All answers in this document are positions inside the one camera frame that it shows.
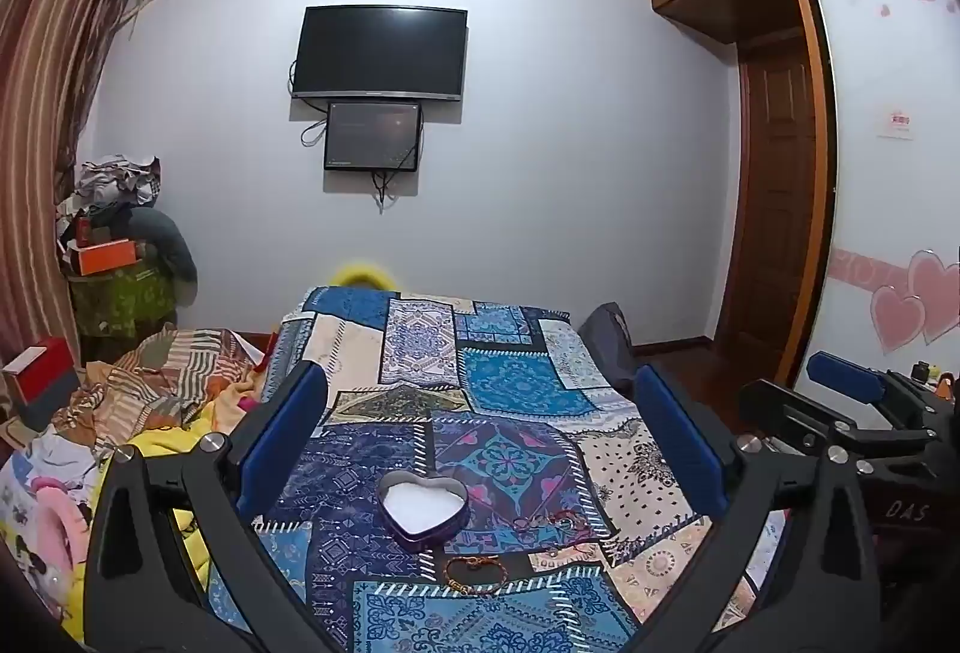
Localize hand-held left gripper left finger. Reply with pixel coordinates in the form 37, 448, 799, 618
82, 364, 338, 653

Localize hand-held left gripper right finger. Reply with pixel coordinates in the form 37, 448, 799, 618
634, 364, 882, 653

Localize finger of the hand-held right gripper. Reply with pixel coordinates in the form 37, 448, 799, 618
737, 380, 863, 453
806, 351, 905, 408

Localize red string bracelet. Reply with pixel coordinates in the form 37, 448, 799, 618
513, 509, 595, 540

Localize heart-shaped tin box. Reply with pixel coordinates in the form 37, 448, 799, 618
376, 473, 470, 541

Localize gold bead bracelet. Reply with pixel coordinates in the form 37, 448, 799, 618
444, 557, 512, 596

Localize striped orange blanket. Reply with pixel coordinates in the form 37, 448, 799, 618
73, 323, 265, 433

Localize yellow round object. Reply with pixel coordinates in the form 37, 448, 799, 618
333, 259, 399, 291

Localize blue patchwork blanket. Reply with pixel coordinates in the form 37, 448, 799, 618
201, 284, 788, 653

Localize white heart-print wardrobe door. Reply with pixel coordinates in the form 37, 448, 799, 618
793, 0, 960, 395

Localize brown wooden door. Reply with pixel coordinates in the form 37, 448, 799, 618
737, 34, 820, 373

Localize green patterned cloth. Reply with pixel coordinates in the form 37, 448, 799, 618
66, 263, 179, 340

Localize orange box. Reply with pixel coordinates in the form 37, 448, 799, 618
70, 237, 141, 277

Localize cartoon print pillow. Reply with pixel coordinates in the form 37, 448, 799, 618
0, 426, 107, 628

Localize red and white box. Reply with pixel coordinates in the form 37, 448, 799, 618
1, 336, 77, 408

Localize pile of clothes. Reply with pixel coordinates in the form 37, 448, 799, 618
73, 153, 163, 209

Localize small black monitor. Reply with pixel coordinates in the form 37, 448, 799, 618
323, 101, 423, 173

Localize brown striped curtain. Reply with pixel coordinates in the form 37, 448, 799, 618
0, 0, 156, 373

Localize black monitor cables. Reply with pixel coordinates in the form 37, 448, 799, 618
370, 170, 400, 213

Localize wall-mounted black television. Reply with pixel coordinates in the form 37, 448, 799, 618
291, 5, 470, 102

